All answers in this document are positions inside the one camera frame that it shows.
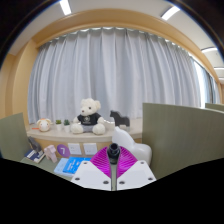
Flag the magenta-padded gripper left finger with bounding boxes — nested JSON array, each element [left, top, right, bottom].
[[70, 146, 113, 192]]

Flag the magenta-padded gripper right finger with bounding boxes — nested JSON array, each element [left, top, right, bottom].
[[116, 145, 157, 192]]

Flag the bright blue book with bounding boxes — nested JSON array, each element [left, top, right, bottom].
[[63, 156, 93, 177]]

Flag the large white horse figurine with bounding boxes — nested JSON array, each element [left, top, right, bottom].
[[111, 126, 153, 166]]

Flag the round purple number sign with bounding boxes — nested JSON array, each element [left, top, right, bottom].
[[56, 143, 71, 159]]

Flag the pink horse figurine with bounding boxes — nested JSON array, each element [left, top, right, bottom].
[[43, 144, 58, 164]]

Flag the light wooden ledge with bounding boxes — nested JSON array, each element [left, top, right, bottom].
[[25, 118, 144, 159]]

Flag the small potted plant, white pot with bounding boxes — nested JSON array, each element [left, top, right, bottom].
[[54, 119, 63, 132], [62, 119, 71, 133]]

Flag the cream teddy bear, black shirt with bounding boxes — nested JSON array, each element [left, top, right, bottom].
[[70, 97, 107, 136]]

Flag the black horse figurine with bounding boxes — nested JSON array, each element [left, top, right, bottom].
[[109, 110, 131, 128]]

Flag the dark blue book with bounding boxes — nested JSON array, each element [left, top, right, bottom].
[[24, 148, 46, 164]]

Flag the green desk partition panel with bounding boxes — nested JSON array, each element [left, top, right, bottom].
[[142, 102, 224, 181], [204, 102, 224, 113], [0, 112, 33, 163]]

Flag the dark grey horse figurine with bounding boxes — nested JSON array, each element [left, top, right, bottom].
[[27, 135, 43, 154]]

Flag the orange and cream plush toy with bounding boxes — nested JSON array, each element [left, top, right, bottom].
[[35, 118, 53, 133]]

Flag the light grey curtain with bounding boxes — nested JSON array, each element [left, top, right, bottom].
[[27, 27, 221, 125]]

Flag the ceiling lights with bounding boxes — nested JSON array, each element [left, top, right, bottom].
[[59, 0, 224, 81]]

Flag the white wall socket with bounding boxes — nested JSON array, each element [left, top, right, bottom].
[[82, 142, 98, 156], [67, 142, 82, 156]]

